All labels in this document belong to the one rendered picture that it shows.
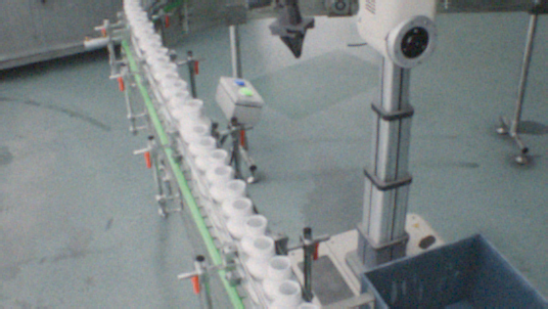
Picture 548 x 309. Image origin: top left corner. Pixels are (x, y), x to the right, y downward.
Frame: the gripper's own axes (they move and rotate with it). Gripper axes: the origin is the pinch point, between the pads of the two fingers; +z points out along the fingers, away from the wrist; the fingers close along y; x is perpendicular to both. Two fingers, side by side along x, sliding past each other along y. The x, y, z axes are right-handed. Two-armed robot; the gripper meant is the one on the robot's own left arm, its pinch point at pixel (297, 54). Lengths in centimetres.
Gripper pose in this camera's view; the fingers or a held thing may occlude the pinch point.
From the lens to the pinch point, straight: 160.3
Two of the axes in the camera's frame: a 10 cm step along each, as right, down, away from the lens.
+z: 1.9, 8.4, 5.1
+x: 5.1, -5.3, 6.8
